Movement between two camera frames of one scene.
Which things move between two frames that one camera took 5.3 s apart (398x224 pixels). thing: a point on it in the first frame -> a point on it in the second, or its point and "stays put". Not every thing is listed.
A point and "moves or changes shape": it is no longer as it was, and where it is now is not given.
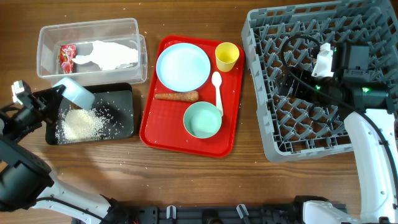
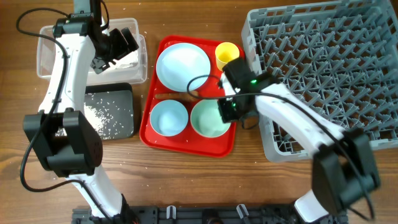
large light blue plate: (183, 67) stays put
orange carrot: (188, 96) stays put
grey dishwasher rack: (277, 38) stays put
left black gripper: (47, 109) -> (123, 48)
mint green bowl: (203, 119) moves or changes shape
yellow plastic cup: (227, 54) stays put
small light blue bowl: (76, 93) moves or changes shape
